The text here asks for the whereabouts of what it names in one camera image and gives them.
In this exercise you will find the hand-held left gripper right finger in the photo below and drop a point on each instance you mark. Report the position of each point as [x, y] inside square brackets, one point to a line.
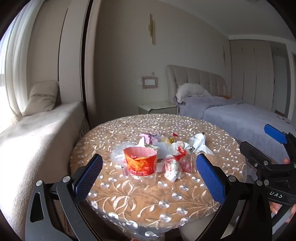
[210, 180]

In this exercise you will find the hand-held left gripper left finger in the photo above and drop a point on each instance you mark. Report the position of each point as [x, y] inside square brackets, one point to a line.
[89, 178]

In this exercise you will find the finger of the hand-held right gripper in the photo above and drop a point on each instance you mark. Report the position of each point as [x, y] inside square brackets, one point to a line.
[254, 154]
[275, 134]

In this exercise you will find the pink white wrapper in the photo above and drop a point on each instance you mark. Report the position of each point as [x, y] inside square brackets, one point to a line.
[143, 139]

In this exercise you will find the person's right hand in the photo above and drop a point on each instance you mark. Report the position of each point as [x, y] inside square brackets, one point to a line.
[275, 207]

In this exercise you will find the clear bag of wrappers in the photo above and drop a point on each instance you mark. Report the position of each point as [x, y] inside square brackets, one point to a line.
[178, 166]

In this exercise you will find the clear plastic bag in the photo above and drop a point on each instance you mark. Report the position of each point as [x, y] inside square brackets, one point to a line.
[116, 153]

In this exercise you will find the white crumpled tissue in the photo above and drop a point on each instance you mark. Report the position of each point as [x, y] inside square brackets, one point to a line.
[200, 143]

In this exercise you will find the red white crumpled wrapper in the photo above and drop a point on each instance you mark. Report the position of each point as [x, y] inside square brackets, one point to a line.
[181, 149]

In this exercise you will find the bed with lilac cover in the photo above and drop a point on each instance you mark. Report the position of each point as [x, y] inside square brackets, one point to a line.
[231, 115]

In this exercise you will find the red paper bowl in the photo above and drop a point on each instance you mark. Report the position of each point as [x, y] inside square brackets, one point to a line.
[140, 164]

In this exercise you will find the round table with patterned cloth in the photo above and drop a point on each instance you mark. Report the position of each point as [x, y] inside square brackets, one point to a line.
[138, 204]

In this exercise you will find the white paper sheet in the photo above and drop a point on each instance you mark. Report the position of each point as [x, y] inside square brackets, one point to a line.
[161, 148]

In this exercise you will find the yellow black snack wrapper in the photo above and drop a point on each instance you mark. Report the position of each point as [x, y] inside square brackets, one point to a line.
[167, 139]

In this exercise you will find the orange cloth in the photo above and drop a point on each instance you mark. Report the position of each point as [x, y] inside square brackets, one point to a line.
[227, 97]

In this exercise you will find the beige window seat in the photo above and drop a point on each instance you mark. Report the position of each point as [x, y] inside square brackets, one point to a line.
[39, 143]

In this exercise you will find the beige wardrobe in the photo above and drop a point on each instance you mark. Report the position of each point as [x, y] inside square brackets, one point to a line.
[254, 74]

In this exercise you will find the white frilled pillow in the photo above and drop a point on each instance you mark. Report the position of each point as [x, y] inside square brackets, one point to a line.
[192, 90]

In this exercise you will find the white nightstand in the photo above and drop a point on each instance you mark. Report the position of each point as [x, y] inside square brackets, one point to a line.
[157, 106]

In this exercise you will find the beige cushion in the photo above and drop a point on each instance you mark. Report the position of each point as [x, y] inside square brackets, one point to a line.
[41, 97]

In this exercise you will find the beige padded headboard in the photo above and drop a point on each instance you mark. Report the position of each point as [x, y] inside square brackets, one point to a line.
[196, 76]

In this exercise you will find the white curtain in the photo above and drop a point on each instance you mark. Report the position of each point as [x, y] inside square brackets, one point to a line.
[13, 69]

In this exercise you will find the small gold wall ornament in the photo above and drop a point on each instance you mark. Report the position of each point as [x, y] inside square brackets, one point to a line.
[223, 56]

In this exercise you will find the framed wall switch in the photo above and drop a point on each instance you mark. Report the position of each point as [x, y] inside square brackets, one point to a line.
[149, 82]

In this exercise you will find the large gold wall ornament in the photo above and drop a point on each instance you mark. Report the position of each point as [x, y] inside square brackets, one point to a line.
[151, 27]

